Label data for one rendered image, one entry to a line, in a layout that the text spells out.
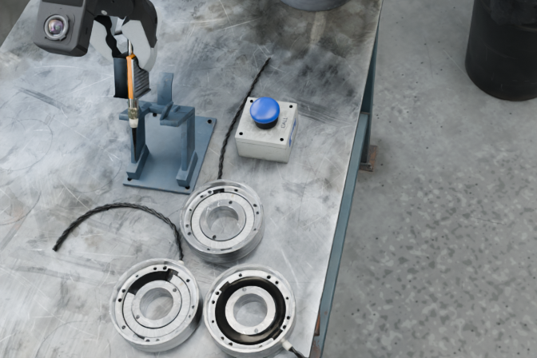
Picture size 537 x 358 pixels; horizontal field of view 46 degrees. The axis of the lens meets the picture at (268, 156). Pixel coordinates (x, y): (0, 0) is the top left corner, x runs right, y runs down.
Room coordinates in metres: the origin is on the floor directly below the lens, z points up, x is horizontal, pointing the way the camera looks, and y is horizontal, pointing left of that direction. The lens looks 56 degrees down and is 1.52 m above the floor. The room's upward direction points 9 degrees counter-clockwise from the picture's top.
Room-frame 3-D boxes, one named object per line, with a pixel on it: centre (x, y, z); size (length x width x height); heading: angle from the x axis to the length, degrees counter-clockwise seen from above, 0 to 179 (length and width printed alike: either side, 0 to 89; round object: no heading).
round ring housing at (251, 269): (0.27, 0.05, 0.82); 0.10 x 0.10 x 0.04
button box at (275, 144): (0.53, -0.01, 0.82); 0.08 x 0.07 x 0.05; 159
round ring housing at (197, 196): (0.39, 0.07, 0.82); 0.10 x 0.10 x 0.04
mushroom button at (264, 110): (0.52, 0.00, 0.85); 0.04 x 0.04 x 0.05
